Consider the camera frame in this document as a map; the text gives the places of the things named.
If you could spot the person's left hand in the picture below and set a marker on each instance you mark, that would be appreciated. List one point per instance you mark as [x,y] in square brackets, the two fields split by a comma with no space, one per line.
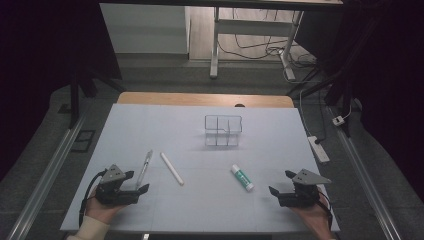
[100,210]

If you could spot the dark curtain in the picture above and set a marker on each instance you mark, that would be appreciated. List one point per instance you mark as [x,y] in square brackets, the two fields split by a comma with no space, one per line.
[33,66]
[393,83]

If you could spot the white pen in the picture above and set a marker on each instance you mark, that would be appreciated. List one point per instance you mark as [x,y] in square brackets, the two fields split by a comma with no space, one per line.
[171,168]

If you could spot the white power strip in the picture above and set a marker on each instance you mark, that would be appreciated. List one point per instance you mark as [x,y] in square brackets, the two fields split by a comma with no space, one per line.
[319,150]

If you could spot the pale blue board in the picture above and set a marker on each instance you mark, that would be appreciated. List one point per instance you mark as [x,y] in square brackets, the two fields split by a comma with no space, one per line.
[206,206]

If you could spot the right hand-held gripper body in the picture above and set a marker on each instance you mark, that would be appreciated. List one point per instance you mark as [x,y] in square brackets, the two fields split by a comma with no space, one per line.
[301,196]

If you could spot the black floor frame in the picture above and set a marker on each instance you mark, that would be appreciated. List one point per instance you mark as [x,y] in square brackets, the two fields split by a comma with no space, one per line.
[75,141]

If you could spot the person's right hand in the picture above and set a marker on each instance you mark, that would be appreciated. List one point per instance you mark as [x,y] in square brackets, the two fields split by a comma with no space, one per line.
[316,220]

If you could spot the small white adapter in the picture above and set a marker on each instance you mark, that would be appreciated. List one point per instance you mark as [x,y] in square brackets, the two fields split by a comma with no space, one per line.
[338,120]

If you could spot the aluminium rail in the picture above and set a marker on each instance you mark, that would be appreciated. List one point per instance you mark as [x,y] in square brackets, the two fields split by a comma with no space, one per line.
[366,186]
[43,183]

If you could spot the white green glue stick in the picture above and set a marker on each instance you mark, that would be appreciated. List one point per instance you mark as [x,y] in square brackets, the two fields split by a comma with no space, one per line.
[242,177]

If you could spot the black stand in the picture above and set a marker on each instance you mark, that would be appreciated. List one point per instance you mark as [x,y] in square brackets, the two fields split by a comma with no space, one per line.
[74,100]
[340,90]

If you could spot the dark round table grommet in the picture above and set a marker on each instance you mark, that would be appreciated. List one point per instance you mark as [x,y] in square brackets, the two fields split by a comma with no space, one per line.
[239,105]

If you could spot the desk with white frame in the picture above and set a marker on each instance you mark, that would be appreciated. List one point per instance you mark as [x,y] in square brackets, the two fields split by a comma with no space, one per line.
[253,28]

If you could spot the clear plastic pen holder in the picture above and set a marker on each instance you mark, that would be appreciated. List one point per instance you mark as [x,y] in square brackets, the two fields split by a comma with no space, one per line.
[223,131]

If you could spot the clear pen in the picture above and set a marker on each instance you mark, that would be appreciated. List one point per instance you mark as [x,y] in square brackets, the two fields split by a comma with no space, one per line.
[145,168]

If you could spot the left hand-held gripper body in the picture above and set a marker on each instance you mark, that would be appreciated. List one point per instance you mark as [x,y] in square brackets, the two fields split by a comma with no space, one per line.
[115,195]

